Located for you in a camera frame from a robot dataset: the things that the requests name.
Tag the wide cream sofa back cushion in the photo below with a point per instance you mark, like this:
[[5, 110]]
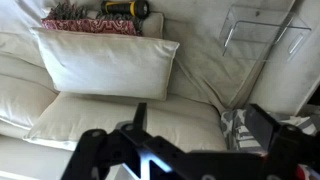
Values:
[[100, 116]]

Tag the yellow and black flashlight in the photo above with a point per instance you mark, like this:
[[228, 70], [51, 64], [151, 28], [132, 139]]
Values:
[[120, 7]]

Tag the cream fabric sofa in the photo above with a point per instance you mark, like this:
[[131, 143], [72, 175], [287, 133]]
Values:
[[206, 66]]

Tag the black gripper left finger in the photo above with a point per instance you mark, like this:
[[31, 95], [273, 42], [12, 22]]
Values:
[[100, 150]]

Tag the red patterned fringed blanket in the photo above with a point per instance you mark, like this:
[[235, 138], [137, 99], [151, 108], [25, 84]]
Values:
[[86, 25]]

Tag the red hat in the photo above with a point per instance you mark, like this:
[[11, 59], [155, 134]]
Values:
[[301, 173]]

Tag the grey white patterned cloth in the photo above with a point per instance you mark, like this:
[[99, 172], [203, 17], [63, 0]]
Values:
[[233, 130]]

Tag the clear acrylic stand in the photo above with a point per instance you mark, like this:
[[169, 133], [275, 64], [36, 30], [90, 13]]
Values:
[[260, 33]]

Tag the puffy cream sofa back cushion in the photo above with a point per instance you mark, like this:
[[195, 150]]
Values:
[[23, 100]]

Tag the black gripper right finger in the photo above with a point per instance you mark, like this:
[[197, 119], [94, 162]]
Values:
[[293, 150]]

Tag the small white pillow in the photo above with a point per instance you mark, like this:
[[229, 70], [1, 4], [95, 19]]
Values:
[[106, 66]]

